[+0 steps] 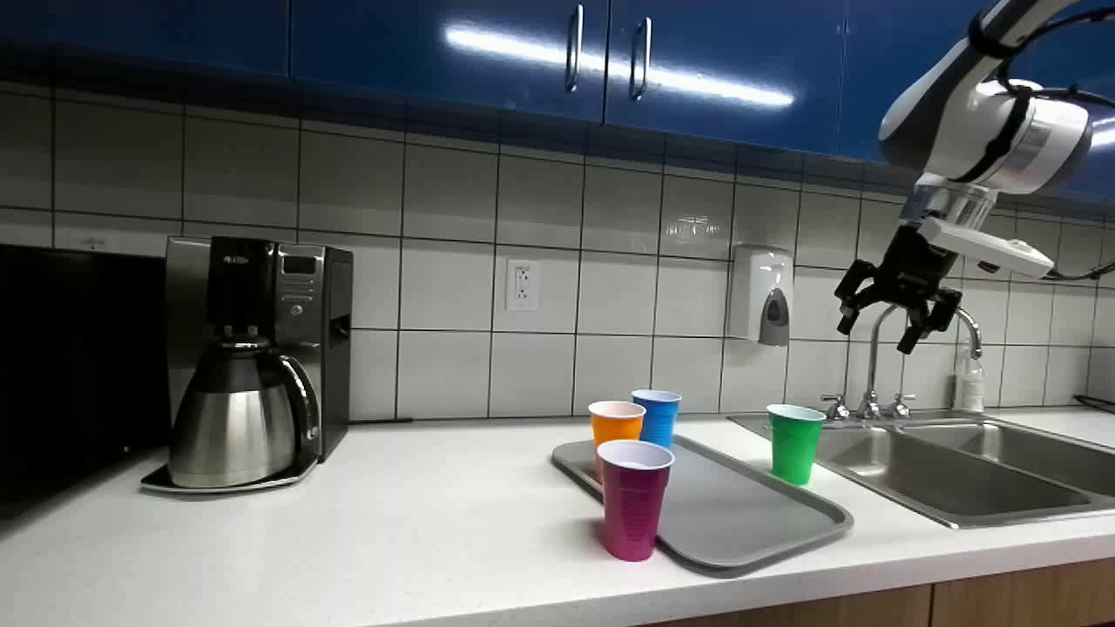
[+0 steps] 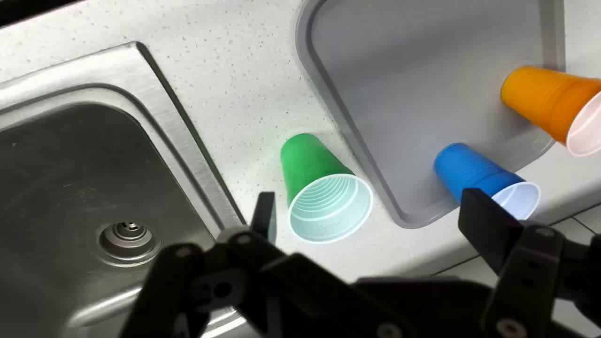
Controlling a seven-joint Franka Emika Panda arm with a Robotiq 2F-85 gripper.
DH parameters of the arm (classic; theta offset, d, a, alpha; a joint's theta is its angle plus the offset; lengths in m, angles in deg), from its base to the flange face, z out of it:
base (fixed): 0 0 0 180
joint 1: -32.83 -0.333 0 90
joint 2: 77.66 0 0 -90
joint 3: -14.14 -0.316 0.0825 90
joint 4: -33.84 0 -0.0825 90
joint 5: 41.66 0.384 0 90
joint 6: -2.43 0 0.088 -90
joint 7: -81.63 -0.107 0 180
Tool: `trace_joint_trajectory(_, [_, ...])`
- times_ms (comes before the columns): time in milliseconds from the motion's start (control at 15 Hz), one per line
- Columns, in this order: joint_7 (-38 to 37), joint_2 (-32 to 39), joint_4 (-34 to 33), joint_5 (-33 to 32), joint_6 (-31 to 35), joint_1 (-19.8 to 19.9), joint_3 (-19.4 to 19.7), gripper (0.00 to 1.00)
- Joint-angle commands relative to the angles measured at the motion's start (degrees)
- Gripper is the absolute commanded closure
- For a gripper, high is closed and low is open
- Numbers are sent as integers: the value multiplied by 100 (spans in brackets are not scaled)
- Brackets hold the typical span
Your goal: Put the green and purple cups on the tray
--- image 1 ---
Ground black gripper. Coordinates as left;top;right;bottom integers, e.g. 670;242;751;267
832;227;962;355

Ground green plastic cup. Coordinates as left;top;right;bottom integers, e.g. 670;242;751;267
766;404;825;485

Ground purple plastic cup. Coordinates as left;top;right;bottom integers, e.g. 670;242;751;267
597;437;675;561

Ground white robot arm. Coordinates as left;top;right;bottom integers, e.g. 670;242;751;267
832;0;1111;355

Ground grey plastic tray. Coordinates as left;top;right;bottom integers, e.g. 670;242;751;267
551;435;852;574

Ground dish soap bottle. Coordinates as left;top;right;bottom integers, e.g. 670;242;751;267
950;355;983;412

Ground chrome sink faucet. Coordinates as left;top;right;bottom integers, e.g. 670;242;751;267
823;304;985;424

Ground white soap dispenser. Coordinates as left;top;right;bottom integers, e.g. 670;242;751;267
724;247;791;343

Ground stainless steel double sink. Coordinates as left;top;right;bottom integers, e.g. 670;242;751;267
814;416;1115;530

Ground blue upper cabinets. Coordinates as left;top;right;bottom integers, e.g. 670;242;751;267
0;0;989;160

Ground blue plastic cup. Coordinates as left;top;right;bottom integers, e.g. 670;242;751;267
631;388;683;445

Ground orange plastic cup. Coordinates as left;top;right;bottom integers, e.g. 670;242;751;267
590;400;645;443

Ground wooden lower cabinets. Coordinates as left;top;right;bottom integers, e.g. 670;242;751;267
657;561;1115;627

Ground steel coffee maker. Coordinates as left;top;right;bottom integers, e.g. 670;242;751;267
144;237;352;496

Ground steel coffee carafe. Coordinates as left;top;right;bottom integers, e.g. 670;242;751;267
166;342;316;491

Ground black microwave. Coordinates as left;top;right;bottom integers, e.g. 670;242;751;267
0;242;171;520

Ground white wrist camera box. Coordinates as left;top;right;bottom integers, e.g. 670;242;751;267
917;217;1056;277

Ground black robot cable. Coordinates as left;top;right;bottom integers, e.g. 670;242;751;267
965;0;1115;285

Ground white wall outlet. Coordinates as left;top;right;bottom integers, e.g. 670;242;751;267
506;256;542;309

